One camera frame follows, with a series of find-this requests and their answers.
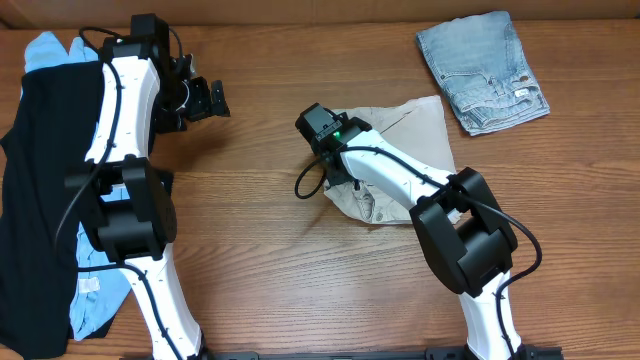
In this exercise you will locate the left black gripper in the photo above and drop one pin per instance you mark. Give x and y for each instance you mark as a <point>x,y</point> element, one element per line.
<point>201,100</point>

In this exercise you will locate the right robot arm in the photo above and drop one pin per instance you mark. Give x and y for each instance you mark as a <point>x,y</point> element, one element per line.
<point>465,238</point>

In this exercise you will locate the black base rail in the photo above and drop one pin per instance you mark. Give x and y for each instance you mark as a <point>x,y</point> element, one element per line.
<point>340,355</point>

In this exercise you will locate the black garment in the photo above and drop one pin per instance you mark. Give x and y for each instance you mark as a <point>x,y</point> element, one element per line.
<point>53,130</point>

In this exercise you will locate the light blue shirt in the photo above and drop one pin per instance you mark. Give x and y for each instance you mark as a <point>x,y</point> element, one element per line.
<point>98,295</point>

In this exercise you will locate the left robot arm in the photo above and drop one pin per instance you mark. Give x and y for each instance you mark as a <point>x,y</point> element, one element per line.
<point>122,202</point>

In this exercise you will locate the beige khaki shorts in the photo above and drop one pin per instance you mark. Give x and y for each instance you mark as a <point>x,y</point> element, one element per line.
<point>417,128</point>

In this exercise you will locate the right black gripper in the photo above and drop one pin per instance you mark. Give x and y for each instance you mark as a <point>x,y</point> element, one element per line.
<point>341,179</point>

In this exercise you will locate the folded light blue jeans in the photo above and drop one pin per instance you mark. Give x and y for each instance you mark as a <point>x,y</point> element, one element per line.
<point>479,64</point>

